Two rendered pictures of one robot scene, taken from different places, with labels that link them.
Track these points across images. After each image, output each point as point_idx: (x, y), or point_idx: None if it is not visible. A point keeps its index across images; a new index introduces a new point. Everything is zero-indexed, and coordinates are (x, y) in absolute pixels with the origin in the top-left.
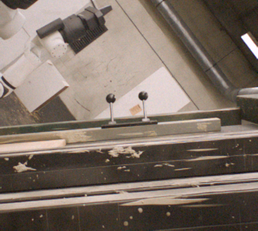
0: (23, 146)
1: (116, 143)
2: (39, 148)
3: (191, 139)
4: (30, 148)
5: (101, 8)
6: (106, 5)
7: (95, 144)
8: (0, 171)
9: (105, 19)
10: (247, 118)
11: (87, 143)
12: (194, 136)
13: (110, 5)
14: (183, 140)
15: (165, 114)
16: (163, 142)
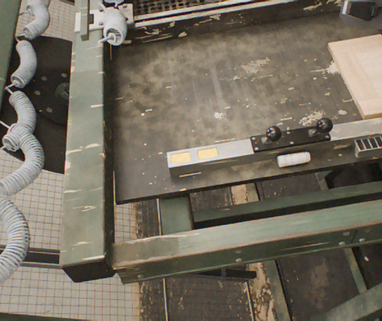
0: None
1: (255, 3)
2: (364, 74)
3: (209, 4)
4: (379, 80)
5: (360, 0)
6: (354, 0)
7: (269, 2)
8: None
9: (340, 12)
10: (113, 221)
11: (333, 118)
12: (206, 12)
13: (343, 2)
14: (214, 4)
15: (249, 221)
16: (226, 1)
